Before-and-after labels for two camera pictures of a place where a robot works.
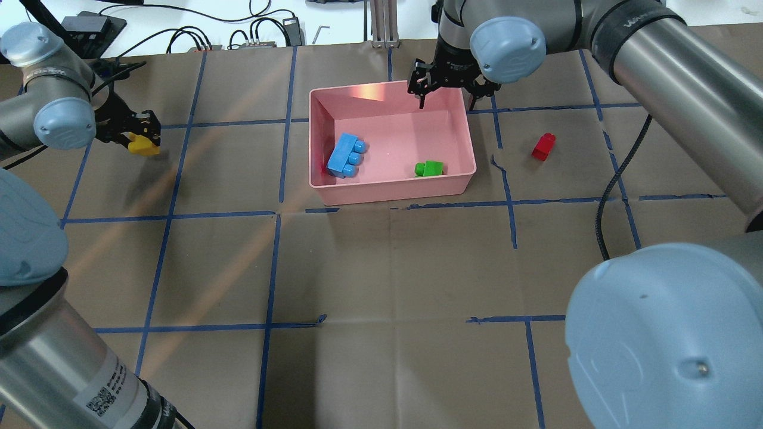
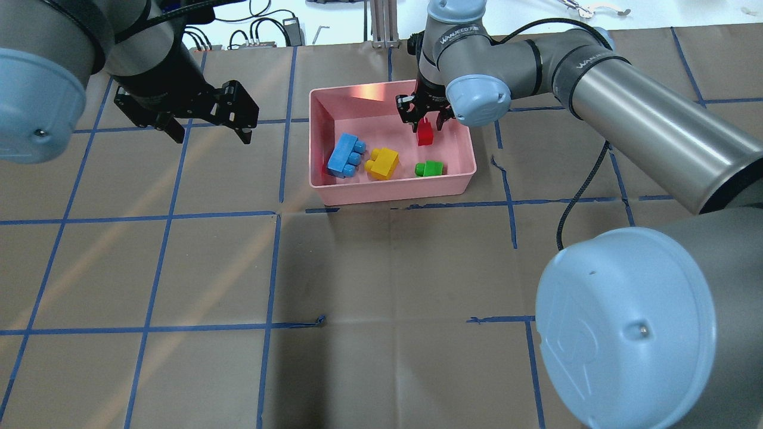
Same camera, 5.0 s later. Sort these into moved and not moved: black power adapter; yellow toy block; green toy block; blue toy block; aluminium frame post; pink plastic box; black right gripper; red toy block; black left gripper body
Moved: red toy block; yellow toy block; black right gripper; black left gripper body
Not moved: aluminium frame post; black power adapter; pink plastic box; green toy block; blue toy block
